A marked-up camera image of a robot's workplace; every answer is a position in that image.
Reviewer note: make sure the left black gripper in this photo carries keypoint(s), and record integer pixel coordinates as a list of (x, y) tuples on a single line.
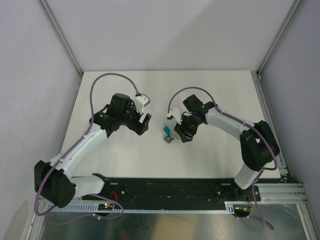
[(139, 128)]

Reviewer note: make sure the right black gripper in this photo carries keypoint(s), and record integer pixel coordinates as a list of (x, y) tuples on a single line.
[(183, 131)]

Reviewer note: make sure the teal pill box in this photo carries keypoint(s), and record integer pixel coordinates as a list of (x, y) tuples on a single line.
[(169, 132)]

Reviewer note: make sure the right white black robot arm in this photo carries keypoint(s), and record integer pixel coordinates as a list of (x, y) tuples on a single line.
[(258, 144)]

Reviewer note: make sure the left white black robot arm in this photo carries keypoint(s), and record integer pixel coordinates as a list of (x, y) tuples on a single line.
[(55, 181)]

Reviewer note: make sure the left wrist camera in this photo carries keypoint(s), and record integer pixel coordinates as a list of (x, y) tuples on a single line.
[(141, 101)]

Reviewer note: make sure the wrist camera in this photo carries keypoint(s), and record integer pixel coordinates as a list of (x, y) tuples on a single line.
[(141, 101), (175, 113)]

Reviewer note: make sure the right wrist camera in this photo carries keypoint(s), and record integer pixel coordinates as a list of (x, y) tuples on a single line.
[(175, 113)]

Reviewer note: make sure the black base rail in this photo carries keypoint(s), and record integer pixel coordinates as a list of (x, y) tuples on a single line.
[(176, 192)]

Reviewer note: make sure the grey slotted cable duct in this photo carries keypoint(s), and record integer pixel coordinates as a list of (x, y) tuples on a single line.
[(106, 208)]

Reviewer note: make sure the shiny metal base plate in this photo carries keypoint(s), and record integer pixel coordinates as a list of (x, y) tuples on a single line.
[(286, 222)]

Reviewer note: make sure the left aluminium frame post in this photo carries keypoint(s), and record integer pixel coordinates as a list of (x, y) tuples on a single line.
[(52, 20)]

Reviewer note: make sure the aluminium frame post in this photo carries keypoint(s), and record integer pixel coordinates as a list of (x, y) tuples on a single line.
[(280, 34), (52, 20)]

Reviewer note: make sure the right aluminium frame post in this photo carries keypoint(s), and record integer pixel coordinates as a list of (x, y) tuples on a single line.
[(280, 34)]

